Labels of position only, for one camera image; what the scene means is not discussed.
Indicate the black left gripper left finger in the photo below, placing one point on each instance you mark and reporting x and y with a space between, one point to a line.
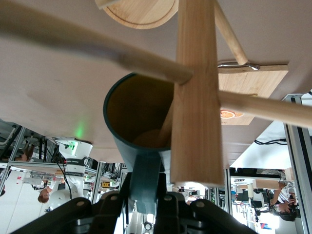
73 217

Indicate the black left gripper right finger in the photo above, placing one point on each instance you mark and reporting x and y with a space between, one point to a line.
195 219

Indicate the dark green mug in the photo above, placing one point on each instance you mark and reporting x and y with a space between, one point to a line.
136 104

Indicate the wooden mug rack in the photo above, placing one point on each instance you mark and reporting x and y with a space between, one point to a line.
197 97

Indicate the standing person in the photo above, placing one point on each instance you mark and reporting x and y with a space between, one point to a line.
44 195
285 192

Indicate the cardboard box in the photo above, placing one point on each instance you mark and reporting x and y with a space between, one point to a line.
265 184

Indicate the orange slice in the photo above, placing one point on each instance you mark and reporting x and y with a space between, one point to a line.
239 114
228 114

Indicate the brown table cover mat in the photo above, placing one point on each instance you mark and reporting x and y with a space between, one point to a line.
61 85

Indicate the yellow plastic fork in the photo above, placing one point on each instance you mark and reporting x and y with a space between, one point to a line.
253 94

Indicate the wooden cutting board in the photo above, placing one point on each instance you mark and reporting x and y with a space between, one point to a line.
243 83

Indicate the aluminium frame post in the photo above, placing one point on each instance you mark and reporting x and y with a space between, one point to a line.
296 170

